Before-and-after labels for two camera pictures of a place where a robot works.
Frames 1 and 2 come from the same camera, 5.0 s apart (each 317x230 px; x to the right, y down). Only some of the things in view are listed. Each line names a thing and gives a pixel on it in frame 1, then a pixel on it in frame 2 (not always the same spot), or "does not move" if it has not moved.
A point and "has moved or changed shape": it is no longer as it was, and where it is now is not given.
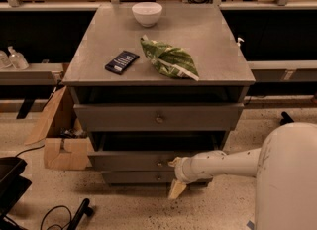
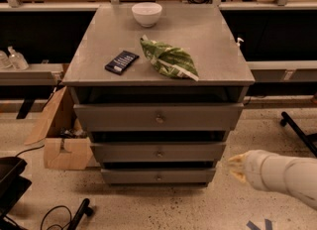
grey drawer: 148,151 has moved or changed shape
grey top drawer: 157,116 does not move
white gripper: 181,172 to 264,170
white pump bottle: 239,39 does not move
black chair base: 12,186 does not move
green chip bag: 170,60 does not move
